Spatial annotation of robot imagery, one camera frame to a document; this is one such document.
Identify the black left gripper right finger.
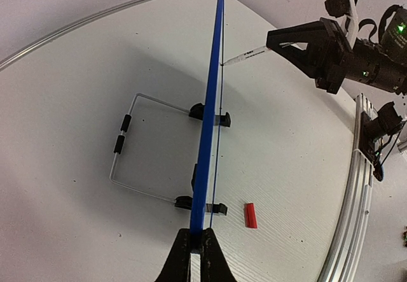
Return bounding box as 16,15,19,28
200,228,237,282

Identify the white marker pen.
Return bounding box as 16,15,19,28
221,46,270,66

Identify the red marker cap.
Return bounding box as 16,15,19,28
244,203,258,229

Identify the left black whiteboard foot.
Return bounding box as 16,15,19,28
205,203,228,216

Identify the black whiteboard foot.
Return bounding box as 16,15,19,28
205,203,228,216
214,112,231,127

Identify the blue-framed whiteboard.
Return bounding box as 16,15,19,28
190,0,224,236

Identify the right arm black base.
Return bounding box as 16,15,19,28
359,101,406,181

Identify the wire easel stand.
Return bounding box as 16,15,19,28
109,93,202,207

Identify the aluminium front rail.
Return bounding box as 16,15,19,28
317,94,377,281

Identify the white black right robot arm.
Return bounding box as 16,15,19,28
266,5,406,95

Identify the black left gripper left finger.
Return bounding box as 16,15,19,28
155,229,191,282

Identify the right black whiteboard foot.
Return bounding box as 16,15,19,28
214,112,231,127

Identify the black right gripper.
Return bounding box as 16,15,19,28
266,17,406,94

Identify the rear aluminium table trim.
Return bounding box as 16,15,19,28
1,0,152,71

